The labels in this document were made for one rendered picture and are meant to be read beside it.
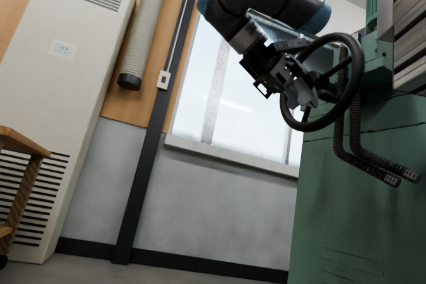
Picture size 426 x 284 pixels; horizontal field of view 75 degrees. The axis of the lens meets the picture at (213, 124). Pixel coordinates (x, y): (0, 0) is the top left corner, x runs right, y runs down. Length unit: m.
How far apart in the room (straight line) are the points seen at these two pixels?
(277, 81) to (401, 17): 0.27
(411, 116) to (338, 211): 0.32
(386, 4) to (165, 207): 1.76
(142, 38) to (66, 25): 0.46
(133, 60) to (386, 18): 1.68
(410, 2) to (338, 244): 0.65
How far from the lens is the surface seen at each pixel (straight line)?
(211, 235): 2.09
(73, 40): 1.89
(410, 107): 0.86
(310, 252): 0.96
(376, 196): 0.84
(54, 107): 1.76
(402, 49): 0.39
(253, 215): 2.20
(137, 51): 1.98
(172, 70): 2.08
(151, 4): 2.19
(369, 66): 0.85
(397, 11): 0.43
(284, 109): 0.88
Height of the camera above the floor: 0.43
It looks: 16 degrees up
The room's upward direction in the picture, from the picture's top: 11 degrees clockwise
